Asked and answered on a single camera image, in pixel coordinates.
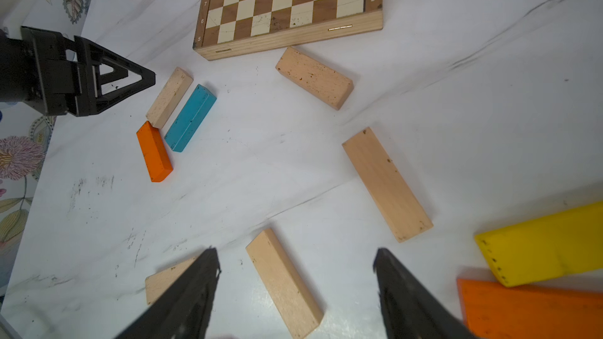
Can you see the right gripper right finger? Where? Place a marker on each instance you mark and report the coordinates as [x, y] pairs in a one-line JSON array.
[[409, 310]]

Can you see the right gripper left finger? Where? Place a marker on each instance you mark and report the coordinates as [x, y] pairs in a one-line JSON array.
[[184, 310]]

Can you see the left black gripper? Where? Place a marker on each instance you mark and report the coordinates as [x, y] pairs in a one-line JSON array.
[[35, 70]]

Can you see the natural block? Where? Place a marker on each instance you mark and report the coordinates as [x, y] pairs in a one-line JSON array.
[[157, 284], [169, 98], [325, 83], [293, 299], [395, 200]]

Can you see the teal wooden block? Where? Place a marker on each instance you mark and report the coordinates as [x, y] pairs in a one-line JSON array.
[[189, 119]]

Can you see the orange block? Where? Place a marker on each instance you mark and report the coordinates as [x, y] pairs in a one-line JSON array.
[[491, 310], [155, 154]]

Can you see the wooden chessboard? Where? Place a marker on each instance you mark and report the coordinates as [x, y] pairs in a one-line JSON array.
[[230, 28]]

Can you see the yellow block upper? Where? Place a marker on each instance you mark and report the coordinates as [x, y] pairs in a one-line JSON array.
[[557, 245]]

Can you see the natural block below chessboard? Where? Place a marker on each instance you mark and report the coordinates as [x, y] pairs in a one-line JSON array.
[[325, 83]]

